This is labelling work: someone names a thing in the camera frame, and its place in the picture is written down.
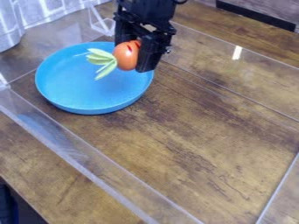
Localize white grey patterned curtain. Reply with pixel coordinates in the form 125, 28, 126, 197
0, 0, 110, 53

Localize orange toy carrot green leaves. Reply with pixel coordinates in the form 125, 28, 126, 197
77, 39, 141, 81

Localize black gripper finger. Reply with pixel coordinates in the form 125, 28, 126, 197
134, 32, 172, 73
114, 20, 140, 46

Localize clear acrylic enclosure panel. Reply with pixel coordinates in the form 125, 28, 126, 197
0, 85, 202, 224

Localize clear acrylic triangular bracket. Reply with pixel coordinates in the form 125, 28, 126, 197
87, 3, 116, 37

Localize dark baseboard strip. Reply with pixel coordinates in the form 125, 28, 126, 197
216, 0, 294, 32

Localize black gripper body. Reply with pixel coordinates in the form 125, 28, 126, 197
113, 0, 177, 38

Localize blue round plastic tray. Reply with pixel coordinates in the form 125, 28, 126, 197
34, 41, 154, 115

